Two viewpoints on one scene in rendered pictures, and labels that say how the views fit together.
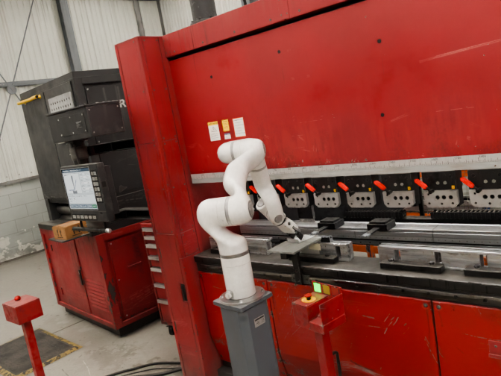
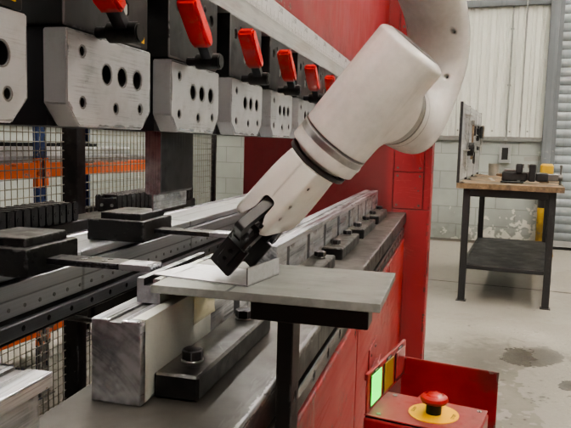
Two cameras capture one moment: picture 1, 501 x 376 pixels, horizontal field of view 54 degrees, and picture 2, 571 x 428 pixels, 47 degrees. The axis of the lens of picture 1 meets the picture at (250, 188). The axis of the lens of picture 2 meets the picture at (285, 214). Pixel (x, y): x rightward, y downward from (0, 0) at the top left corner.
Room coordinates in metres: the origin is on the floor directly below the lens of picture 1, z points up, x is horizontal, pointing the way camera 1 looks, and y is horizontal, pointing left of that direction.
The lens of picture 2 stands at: (2.95, 0.53, 1.17)
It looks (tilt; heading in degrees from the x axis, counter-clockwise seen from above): 6 degrees down; 242
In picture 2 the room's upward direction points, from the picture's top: 2 degrees clockwise
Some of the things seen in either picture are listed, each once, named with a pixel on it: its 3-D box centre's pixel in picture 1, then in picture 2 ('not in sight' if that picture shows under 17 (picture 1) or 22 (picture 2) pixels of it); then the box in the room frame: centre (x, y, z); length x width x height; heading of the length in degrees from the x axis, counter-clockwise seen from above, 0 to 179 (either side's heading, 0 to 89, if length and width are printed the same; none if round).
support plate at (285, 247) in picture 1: (294, 244); (280, 282); (2.57, -0.18, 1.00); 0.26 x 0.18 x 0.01; 138
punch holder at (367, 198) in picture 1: (362, 189); (259, 90); (2.43, -0.56, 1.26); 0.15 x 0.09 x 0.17; 48
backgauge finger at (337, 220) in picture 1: (323, 226); (67, 253); (2.79, -0.39, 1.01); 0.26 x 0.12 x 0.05; 138
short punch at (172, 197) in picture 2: (306, 213); (170, 170); (2.68, -0.28, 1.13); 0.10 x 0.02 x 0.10; 48
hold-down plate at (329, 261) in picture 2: (411, 265); (310, 272); (2.24, -0.69, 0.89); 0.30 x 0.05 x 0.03; 48
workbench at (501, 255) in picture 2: not in sight; (511, 197); (-1.40, -3.58, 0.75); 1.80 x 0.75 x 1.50; 42
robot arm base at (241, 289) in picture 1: (238, 275); not in sight; (1.94, 0.11, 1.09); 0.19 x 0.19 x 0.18
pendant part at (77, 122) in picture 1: (95, 172); not in sight; (3.17, 0.97, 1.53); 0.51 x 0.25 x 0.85; 47
